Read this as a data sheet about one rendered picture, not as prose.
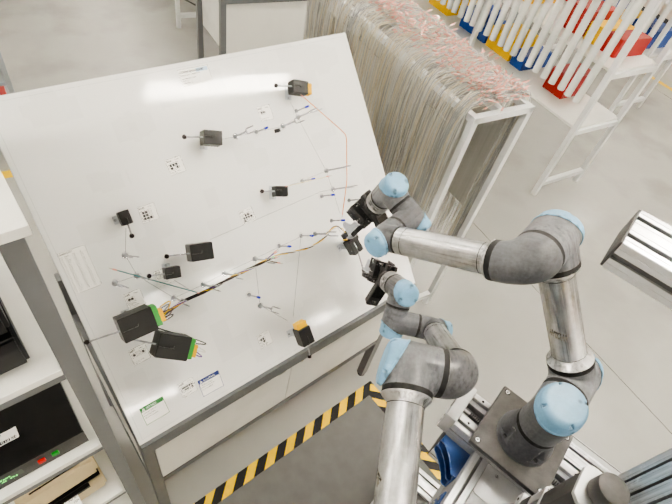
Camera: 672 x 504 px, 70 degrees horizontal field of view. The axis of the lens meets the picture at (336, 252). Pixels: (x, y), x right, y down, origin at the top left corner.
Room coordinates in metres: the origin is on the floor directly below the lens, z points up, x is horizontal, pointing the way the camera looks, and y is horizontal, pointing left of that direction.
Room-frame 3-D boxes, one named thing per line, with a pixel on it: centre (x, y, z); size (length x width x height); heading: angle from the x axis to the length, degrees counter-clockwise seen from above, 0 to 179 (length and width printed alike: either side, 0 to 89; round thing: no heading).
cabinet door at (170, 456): (0.70, 0.24, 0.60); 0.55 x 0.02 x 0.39; 139
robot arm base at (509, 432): (0.62, -0.63, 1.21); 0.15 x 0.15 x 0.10
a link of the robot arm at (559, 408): (0.63, -0.63, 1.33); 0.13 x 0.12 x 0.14; 149
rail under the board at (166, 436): (0.90, 0.04, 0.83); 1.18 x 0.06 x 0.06; 139
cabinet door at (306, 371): (1.12, -0.12, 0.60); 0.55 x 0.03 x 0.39; 139
